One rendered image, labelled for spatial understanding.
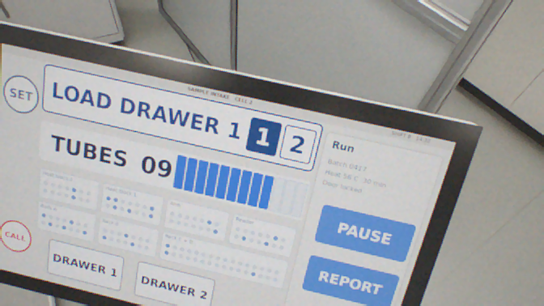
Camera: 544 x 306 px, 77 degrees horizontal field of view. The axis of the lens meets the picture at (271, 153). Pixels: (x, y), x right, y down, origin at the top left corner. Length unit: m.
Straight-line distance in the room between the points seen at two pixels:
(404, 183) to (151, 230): 0.28
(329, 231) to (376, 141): 0.11
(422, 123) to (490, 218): 1.67
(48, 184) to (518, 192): 2.10
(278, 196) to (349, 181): 0.08
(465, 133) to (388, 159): 0.08
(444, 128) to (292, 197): 0.16
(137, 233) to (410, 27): 0.80
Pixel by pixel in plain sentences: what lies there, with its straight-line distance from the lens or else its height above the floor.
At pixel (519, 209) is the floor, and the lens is 2.15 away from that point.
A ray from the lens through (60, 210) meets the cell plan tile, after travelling 0.47.
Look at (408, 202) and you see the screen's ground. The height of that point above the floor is 1.13.
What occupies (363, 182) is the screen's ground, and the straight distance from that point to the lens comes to 0.37.
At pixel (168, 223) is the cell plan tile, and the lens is 0.41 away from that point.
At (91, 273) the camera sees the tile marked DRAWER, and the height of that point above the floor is 1.00.
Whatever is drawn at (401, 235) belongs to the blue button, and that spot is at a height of 1.10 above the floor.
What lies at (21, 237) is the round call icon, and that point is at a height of 1.02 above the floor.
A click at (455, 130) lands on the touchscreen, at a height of 1.19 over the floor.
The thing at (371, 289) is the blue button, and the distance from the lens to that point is 0.42.
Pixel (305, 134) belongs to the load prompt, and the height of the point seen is 1.16.
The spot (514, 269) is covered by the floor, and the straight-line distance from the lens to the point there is 1.95.
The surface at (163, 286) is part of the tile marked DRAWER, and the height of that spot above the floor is 1.00.
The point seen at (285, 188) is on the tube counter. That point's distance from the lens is 0.36.
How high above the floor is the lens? 1.43
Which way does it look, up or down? 53 degrees down
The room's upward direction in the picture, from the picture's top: 9 degrees clockwise
